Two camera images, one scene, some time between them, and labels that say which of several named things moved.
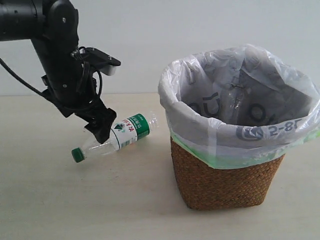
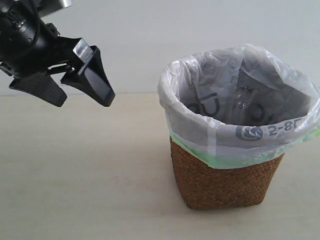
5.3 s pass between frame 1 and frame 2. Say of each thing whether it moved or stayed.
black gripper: moved
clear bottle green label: moved
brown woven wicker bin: stayed
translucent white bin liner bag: stayed
